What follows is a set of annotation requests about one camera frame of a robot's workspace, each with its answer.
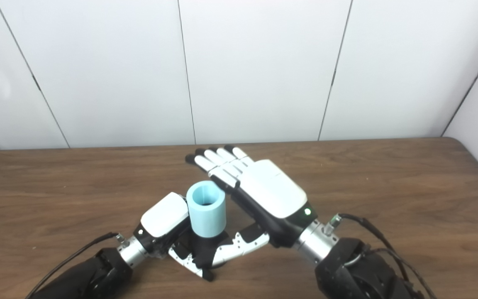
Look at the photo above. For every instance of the black nozzle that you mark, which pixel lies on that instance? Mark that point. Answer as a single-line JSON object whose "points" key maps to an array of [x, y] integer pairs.
{"points": [[203, 249]]}

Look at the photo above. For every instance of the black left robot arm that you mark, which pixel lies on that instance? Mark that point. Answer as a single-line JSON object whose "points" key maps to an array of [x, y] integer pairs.
{"points": [[81, 278]]}

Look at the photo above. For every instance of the white and black left hand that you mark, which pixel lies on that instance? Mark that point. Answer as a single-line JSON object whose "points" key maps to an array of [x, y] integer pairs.
{"points": [[164, 216]]}

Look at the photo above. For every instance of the white and black right hand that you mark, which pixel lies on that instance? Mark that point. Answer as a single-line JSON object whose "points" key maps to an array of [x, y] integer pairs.
{"points": [[272, 191]]}

